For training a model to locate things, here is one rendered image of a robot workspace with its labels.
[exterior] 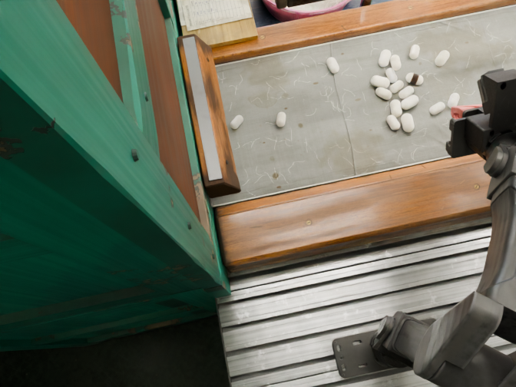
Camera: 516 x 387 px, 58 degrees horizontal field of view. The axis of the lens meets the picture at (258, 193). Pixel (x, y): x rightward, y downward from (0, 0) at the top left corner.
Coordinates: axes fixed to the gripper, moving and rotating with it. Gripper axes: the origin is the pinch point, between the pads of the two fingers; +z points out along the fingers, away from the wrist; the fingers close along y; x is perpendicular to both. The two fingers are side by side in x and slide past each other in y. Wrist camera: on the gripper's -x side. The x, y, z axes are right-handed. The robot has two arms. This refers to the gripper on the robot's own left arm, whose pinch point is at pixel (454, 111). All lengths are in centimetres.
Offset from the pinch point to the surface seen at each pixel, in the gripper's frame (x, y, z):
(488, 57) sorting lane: -0.7, -16.6, 18.7
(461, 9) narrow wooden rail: -9.5, -13.7, 25.7
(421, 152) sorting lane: 10.3, 2.9, 5.8
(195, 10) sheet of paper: -18, 40, 33
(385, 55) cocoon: -4.9, 4.6, 20.4
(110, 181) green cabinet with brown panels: -26, 45, -48
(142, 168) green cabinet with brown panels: -22, 45, -41
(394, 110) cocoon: 3.0, 6.2, 11.5
